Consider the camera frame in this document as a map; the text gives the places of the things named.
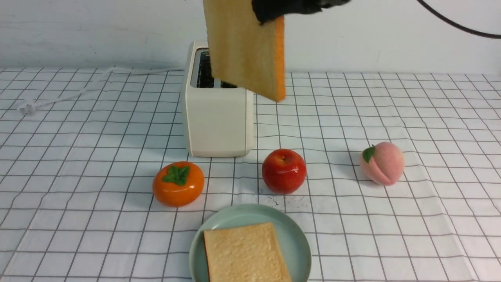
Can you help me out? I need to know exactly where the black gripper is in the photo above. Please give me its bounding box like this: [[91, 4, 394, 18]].
[[252, 0, 350, 25]]

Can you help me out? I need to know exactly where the toast slice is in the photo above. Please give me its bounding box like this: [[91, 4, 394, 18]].
[[203, 0, 286, 102], [203, 222, 292, 282]]

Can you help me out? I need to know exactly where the white two-slot toaster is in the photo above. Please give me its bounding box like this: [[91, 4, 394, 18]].
[[180, 40, 255, 157]]

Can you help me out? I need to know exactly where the red apple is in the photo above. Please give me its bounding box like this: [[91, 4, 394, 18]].
[[261, 148, 307, 194]]

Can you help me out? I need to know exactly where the pink peach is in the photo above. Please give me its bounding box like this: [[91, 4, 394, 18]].
[[360, 142, 405, 186]]

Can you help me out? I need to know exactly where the orange persimmon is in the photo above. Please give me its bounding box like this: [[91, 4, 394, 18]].
[[152, 162, 205, 207]]

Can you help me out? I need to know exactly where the white checkered tablecloth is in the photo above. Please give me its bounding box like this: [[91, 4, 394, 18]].
[[0, 68, 501, 282]]

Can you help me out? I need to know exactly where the light green plate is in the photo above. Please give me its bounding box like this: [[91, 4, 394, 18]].
[[189, 204, 312, 282]]

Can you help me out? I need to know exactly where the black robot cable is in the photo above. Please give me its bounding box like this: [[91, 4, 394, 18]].
[[416, 0, 501, 40]]

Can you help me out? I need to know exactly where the white toaster power cord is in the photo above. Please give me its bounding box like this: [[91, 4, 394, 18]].
[[17, 67, 185, 116]]

